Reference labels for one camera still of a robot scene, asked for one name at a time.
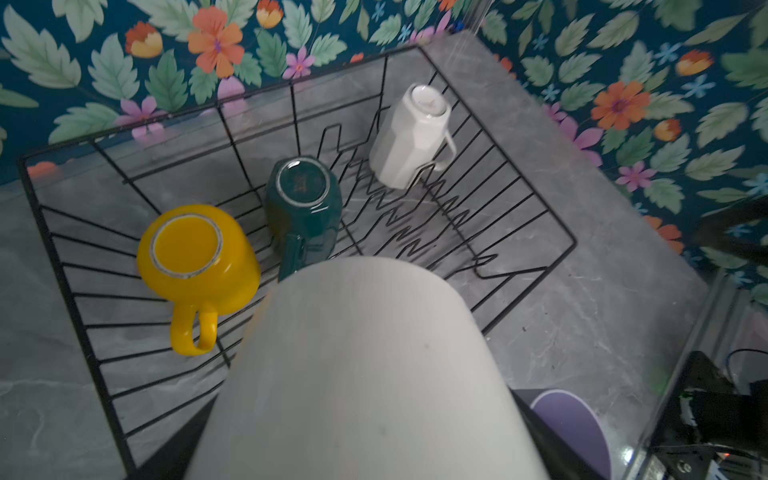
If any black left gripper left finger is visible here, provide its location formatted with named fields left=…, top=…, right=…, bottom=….
left=125, top=399, right=216, bottom=480

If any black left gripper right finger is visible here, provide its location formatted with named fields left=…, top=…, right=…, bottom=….
left=509, top=389, right=607, bottom=480

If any yellow plastic cup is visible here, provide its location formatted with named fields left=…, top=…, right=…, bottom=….
left=137, top=204, right=261, bottom=356

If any red and white mug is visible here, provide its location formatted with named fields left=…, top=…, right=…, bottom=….
left=186, top=257, right=547, bottom=479

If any cream and green mug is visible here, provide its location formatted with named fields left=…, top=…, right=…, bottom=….
left=265, top=156, right=342, bottom=281

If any cream ceramic mug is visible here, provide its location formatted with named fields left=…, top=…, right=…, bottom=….
left=369, top=84, right=457, bottom=190

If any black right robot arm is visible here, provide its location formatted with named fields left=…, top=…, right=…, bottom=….
left=512, top=351, right=767, bottom=479

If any lilac plastic cup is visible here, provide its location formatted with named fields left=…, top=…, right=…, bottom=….
left=515, top=388, right=613, bottom=480

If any black wire dish rack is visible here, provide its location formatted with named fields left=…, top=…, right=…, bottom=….
left=18, top=47, right=577, bottom=479

